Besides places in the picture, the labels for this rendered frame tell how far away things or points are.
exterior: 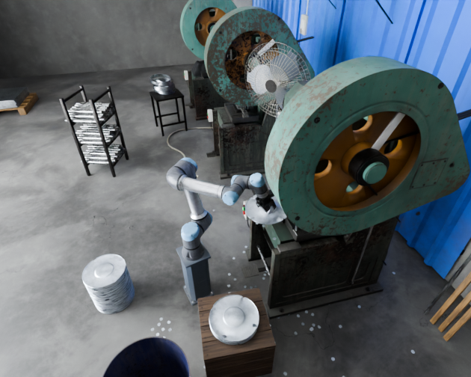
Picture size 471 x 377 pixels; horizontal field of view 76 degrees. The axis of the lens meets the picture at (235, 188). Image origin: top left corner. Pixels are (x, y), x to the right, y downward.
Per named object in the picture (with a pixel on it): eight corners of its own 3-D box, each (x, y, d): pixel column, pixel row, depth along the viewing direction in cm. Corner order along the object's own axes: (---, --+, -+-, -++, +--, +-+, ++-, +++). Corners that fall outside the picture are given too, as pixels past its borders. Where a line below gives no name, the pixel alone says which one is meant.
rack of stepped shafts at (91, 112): (118, 177, 362) (96, 99, 305) (82, 175, 366) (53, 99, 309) (131, 158, 396) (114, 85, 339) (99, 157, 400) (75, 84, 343)
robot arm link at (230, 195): (156, 175, 172) (234, 193, 153) (167, 165, 180) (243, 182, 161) (160, 191, 178) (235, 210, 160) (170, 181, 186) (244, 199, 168)
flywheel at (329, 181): (264, 224, 127) (371, 54, 94) (250, 195, 143) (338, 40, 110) (379, 246, 158) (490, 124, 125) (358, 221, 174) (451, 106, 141)
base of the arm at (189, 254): (187, 264, 200) (185, 253, 194) (179, 249, 211) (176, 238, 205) (207, 255, 206) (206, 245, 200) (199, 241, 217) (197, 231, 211)
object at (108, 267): (95, 295, 198) (94, 295, 197) (75, 271, 213) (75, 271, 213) (133, 269, 214) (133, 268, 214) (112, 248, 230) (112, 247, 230)
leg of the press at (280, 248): (269, 319, 216) (278, 228, 162) (264, 305, 225) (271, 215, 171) (382, 291, 234) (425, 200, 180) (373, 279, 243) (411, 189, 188)
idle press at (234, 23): (214, 191, 338) (201, 11, 233) (202, 148, 415) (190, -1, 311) (340, 173, 363) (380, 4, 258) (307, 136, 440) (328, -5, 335)
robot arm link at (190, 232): (179, 245, 200) (176, 231, 192) (190, 232, 210) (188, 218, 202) (194, 251, 196) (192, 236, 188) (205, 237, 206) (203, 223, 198)
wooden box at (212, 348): (208, 387, 182) (203, 360, 161) (201, 327, 212) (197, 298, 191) (272, 372, 188) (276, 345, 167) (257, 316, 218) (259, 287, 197)
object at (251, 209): (268, 186, 210) (268, 185, 209) (300, 207, 192) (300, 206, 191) (235, 207, 197) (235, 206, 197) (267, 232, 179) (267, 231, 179)
